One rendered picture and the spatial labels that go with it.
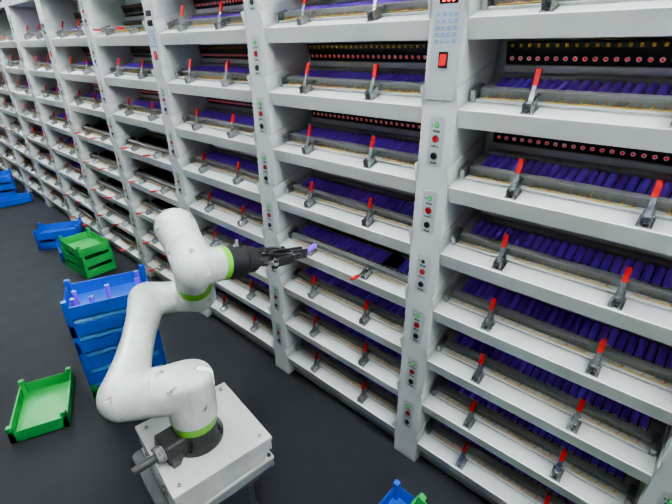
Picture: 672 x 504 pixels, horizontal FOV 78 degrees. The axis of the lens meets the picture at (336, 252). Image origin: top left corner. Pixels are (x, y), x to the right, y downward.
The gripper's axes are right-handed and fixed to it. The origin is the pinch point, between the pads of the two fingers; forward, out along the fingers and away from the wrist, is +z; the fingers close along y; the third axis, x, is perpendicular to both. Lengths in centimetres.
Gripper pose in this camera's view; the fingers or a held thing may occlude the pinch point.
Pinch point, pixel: (295, 253)
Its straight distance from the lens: 130.9
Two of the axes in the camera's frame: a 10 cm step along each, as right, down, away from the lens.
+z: 6.7, -1.0, 7.4
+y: -7.2, -3.0, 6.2
